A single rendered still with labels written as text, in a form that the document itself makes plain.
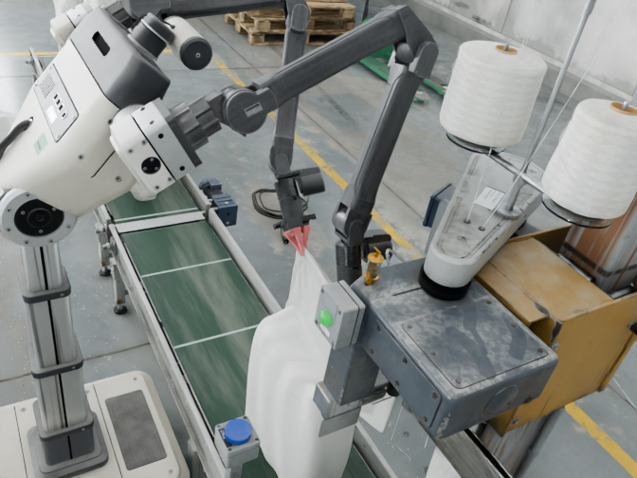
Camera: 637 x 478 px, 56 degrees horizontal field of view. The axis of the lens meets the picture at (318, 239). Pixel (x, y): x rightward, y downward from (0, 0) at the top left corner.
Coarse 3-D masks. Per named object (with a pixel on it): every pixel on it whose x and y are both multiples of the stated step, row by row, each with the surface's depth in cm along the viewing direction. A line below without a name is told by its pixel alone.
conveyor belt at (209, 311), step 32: (192, 224) 275; (128, 256) 262; (160, 256) 252; (192, 256) 256; (224, 256) 259; (160, 288) 236; (192, 288) 239; (224, 288) 242; (192, 320) 224; (224, 320) 227; (256, 320) 230; (192, 352) 211; (224, 352) 213; (192, 384) 200; (224, 384) 202; (224, 416) 191; (352, 448) 189
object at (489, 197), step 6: (486, 186) 122; (486, 192) 120; (492, 192) 121; (498, 192) 121; (480, 198) 118; (486, 198) 118; (492, 198) 118; (498, 198) 119; (480, 204) 116; (486, 204) 116; (492, 204) 116; (492, 210) 115
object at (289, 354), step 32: (288, 320) 164; (256, 352) 170; (288, 352) 157; (320, 352) 152; (256, 384) 173; (288, 384) 153; (256, 416) 177; (288, 416) 156; (320, 416) 147; (384, 416) 133; (288, 448) 160; (320, 448) 152
